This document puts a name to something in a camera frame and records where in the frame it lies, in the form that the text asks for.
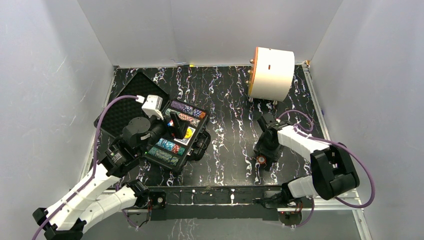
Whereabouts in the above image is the yellow round button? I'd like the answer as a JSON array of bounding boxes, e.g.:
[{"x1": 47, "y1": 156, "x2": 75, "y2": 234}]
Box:
[{"x1": 184, "y1": 127, "x2": 194, "y2": 139}]

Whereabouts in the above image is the black poker chip case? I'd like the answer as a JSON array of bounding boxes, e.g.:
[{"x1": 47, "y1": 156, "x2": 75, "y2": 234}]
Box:
[{"x1": 94, "y1": 72, "x2": 211, "y2": 177}]

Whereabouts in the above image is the red orange chip five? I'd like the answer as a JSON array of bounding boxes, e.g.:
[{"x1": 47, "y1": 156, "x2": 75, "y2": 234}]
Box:
[{"x1": 256, "y1": 155, "x2": 267, "y2": 165}]

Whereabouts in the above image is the blue playing card deck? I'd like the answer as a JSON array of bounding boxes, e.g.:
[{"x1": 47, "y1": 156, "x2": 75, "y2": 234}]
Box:
[{"x1": 174, "y1": 126, "x2": 196, "y2": 146}]

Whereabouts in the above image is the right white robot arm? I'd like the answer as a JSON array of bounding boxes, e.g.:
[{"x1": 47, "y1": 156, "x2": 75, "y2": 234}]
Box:
[{"x1": 253, "y1": 113, "x2": 360, "y2": 207}]

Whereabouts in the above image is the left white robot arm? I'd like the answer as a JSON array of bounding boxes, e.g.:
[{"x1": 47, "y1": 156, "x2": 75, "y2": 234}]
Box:
[{"x1": 33, "y1": 112, "x2": 190, "y2": 240}]

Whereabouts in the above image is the green orange chip row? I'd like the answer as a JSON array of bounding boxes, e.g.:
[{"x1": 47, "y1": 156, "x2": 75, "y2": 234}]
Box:
[{"x1": 165, "y1": 108, "x2": 201, "y2": 127}]

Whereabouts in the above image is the teal green chip row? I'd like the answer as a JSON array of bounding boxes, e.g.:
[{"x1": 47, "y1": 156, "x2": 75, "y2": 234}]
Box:
[{"x1": 148, "y1": 147, "x2": 179, "y2": 166}]

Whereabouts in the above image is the light blue chip row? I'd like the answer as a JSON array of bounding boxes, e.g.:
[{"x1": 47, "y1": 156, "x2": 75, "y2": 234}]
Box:
[{"x1": 156, "y1": 138, "x2": 186, "y2": 156}]

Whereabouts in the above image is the purple blue chip row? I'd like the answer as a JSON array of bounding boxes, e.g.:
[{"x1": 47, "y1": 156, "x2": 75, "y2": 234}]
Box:
[{"x1": 170, "y1": 100, "x2": 207, "y2": 119}]

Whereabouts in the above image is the white orange cylindrical device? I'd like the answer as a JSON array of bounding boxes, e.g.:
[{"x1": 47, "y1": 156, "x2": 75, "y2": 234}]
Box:
[{"x1": 247, "y1": 47, "x2": 295, "y2": 104}]

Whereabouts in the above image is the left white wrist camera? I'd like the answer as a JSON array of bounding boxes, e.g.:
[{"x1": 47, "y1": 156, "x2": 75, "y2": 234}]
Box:
[{"x1": 136, "y1": 94, "x2": 164, "y2": 120}]

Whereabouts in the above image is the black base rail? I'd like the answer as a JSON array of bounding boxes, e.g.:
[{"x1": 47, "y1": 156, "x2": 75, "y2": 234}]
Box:
[{"x1": 114, "y1": 184, "x2": 319, "y2": 222}]

